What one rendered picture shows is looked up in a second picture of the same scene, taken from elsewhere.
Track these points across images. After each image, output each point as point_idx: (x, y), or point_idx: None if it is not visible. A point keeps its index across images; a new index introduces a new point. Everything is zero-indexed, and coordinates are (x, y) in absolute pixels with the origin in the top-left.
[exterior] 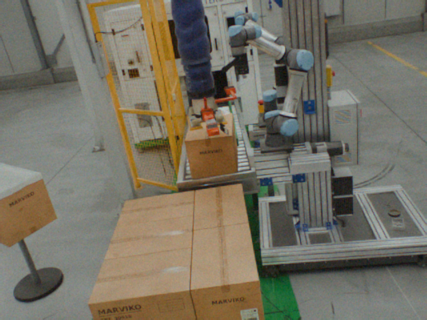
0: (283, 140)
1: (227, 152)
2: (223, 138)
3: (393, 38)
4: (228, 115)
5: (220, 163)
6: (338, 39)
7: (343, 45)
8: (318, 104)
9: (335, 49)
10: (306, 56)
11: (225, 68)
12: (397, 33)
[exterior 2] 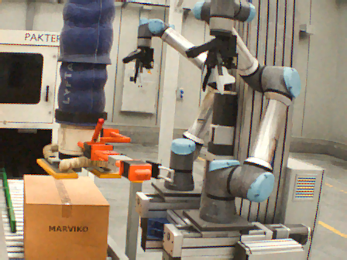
0: (235, 213)
1: (95, 233)
2: (94, 207)
3: (206, 149)
4: (84, 178)
5: (80, 251)
6: (149, 140)
7: (155, 146)
8: (276, 163)
9: (148, 148)
10: (296, 76)
11: (197, 49)
12: (207, 145)
